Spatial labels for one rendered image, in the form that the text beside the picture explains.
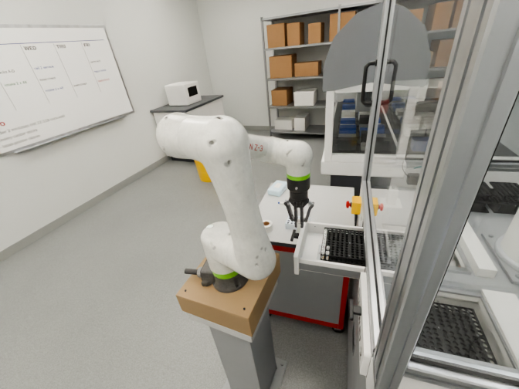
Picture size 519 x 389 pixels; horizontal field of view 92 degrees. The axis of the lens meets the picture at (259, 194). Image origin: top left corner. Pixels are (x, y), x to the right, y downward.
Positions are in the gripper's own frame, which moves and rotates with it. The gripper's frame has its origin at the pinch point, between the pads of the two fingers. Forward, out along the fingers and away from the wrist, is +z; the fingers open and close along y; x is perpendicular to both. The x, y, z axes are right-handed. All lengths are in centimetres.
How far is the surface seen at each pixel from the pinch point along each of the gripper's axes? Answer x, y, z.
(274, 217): -27.3, 19.6, 17.1
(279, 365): 18, 10, 92
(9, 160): -59, 305, 5
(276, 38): -382, 102, -76
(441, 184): 58, -27, -56
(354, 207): -26.3, -24.1, 4.4
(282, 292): -8, 13, 60
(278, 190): -51, 23, 13
